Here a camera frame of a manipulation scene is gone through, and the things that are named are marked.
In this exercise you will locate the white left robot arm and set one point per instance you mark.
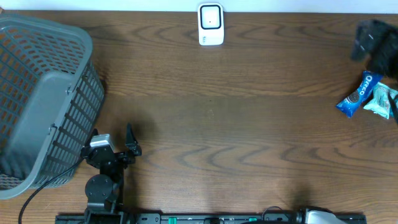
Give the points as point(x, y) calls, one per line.
point(105, 191)

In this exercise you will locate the green wet wipes pack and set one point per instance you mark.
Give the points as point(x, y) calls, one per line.
point(380, 103)

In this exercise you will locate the grey plastic basket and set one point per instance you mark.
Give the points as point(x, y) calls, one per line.
point(51, 96)

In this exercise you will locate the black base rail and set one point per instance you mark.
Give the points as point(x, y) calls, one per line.
point(155, 218)

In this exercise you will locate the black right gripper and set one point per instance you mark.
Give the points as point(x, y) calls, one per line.
point(373, 48)

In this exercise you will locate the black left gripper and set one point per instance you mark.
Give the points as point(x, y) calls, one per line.
point(130, 143)

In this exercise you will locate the blue Oreo cookie pack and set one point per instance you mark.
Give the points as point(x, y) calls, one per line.
point(351, 103)

